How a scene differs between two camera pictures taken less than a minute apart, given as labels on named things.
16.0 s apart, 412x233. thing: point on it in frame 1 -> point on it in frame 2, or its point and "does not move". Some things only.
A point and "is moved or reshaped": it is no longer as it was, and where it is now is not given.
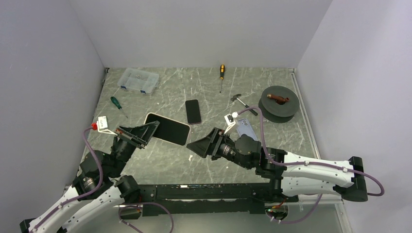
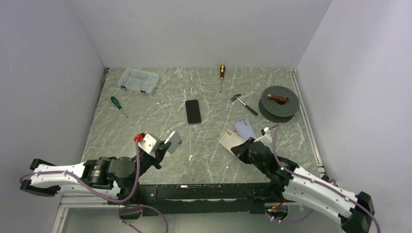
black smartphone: (193, 111) does not move
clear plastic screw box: (138, 80) does not move
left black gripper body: (125, 146) -> (145, 163)
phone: (169, 129) is moved or reshaped
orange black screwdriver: (222, 75) does not move
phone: (244, 127) does not move
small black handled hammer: (234, 97) does not move
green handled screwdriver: (114, 100) does not move
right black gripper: (201, 147) -> (240, 150)
